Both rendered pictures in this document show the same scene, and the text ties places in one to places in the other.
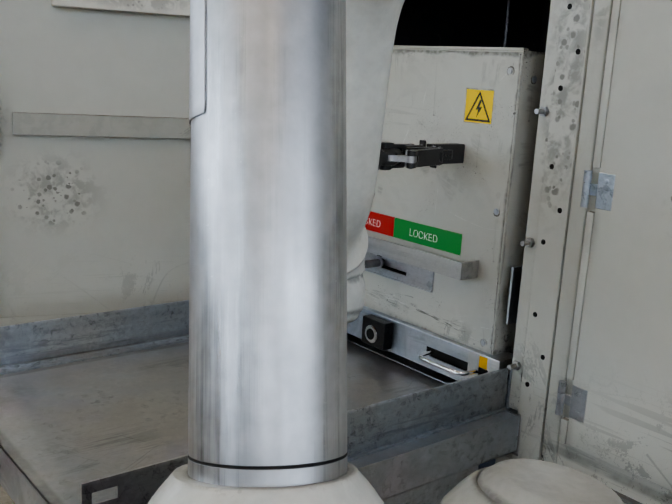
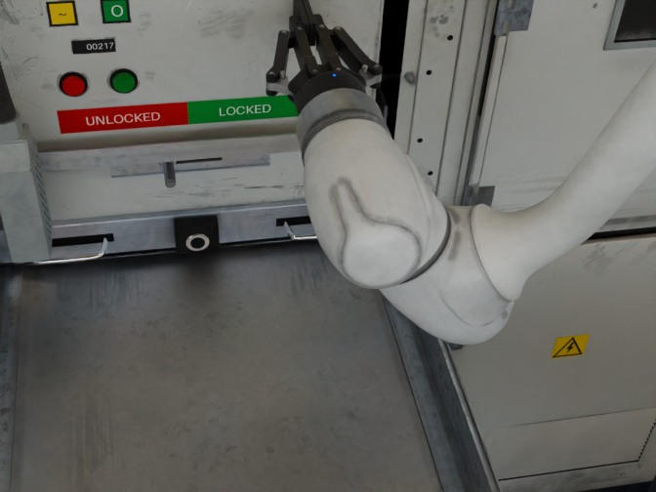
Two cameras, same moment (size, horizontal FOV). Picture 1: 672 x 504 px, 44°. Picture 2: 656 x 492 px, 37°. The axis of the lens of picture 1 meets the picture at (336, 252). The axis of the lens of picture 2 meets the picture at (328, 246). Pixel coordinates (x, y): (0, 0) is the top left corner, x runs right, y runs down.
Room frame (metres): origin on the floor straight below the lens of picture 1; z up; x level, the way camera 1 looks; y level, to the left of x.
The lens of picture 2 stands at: (0.80, 0.73, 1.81)
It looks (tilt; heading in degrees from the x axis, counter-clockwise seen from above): 43 degrees down; 296
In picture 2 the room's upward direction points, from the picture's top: 3 degrees clockwise
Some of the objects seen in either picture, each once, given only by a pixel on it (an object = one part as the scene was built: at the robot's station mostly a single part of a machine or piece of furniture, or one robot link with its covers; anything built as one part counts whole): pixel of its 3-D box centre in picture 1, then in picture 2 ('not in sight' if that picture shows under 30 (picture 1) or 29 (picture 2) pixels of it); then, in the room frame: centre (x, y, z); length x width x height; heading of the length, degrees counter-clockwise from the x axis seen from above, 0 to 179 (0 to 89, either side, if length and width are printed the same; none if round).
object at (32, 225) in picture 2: not in sight; (20, 189); (1.54, 0.09, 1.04); 0.08 x 0.05 x 0.17; 129
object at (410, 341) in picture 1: (391, 329); (194, 218); (1.43, -0.11, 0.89); 0.54 x 0.05 x 0.06; 39
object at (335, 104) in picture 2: not in sight; (343, 136); (1.15, 0.02, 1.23); 0.09 x 0.06 x 0.09; 39
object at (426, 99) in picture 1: (395, 191); (184, 71); (1.42, -0.10, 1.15); 0.48 x 0.01 x 0.48; 39
